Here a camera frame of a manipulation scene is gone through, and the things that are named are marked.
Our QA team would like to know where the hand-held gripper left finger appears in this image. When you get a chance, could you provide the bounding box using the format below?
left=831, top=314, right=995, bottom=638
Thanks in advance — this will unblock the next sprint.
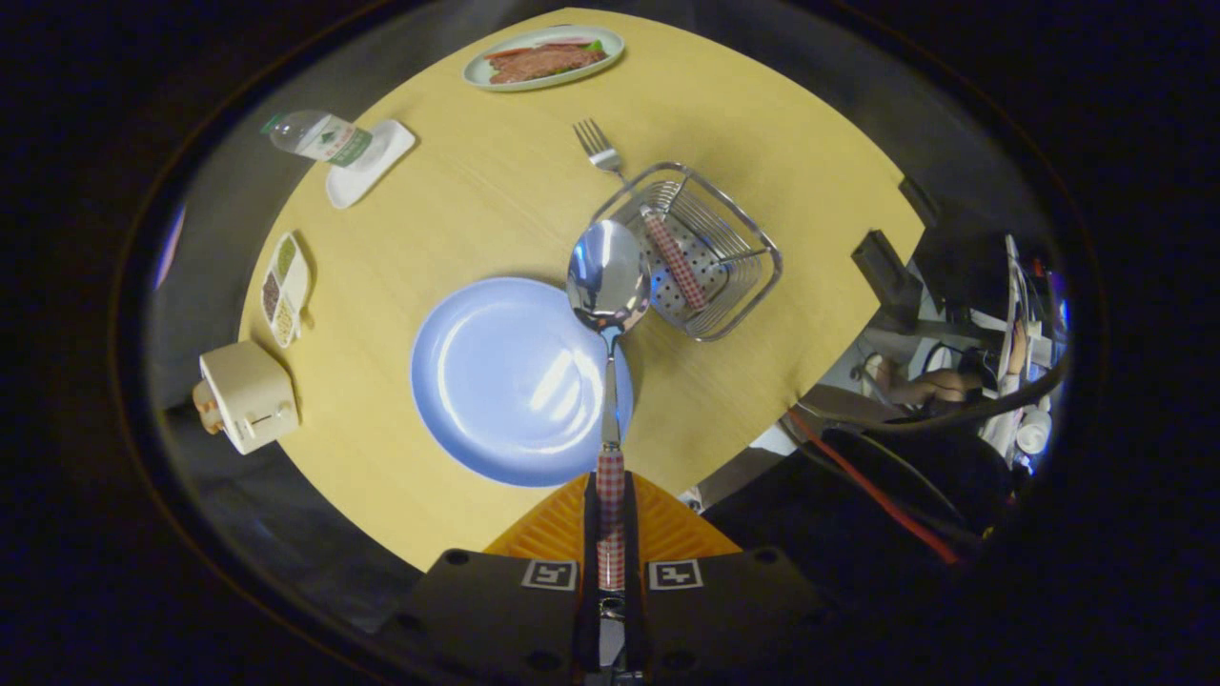
left=381, top=474, right=601, bottom=686

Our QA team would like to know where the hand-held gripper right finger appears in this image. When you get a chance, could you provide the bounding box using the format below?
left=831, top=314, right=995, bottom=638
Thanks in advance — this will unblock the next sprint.
left=623, top=472, right=830, bottom=686

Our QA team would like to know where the metal spoon red checked handle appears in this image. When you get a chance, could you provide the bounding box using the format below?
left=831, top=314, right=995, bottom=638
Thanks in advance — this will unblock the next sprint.
left=567, top=220, right=654, bottom=668

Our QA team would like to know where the metal fork red checked handle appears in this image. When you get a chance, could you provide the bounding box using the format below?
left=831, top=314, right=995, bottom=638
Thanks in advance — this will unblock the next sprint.
left=573, top=118, right=711, bottom=313

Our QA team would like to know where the light blue round plate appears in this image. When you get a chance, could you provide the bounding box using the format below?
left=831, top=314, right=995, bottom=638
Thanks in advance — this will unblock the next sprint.
left=411, top=277, right=635, bottom=488

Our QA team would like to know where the cream white toaster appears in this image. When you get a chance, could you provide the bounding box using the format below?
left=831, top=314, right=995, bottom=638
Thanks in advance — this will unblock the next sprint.
left=193, top=340, right=300, bottom=455

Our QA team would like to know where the black table clamp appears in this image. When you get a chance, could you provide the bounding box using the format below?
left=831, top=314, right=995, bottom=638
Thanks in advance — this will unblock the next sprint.
left=851, top=229, right=927, bottom=332

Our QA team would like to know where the white divided dish with beans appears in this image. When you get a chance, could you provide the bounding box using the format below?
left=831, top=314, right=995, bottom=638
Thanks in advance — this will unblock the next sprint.
left=260, top=232, right=312, bottom=349

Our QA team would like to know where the white square coaster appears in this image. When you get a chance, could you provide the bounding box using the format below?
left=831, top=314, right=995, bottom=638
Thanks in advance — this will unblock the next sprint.
left=325, top=119, right=417, bottom=210

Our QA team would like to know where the clear water bottle green cap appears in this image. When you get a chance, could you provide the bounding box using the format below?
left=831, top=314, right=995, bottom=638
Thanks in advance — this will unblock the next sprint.
left=262, top=110, right=374, bottom=169

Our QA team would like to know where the pale green oval plate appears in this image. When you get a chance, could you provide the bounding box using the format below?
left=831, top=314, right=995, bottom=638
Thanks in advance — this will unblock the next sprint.
left=463, top=25, right=626, bottom=92

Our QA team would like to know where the sliced meat with vegetables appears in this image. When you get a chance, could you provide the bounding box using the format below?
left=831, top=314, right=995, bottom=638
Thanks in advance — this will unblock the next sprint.
left=486, top=40, right=608, bottom=85

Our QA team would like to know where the red cable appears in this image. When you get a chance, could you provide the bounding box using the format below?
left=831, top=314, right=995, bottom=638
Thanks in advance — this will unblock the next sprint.
left=786, top=410, right=964, bottom=568

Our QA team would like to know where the thick black cable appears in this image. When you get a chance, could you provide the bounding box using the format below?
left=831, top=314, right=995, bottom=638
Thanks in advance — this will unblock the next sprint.
left=791, top=353, right=1068, bottom=436

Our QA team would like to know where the metal wire cutlery basket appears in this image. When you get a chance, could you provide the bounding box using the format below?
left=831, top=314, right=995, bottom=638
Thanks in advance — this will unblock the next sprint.
left=591, top=162, right=784, bottom=342

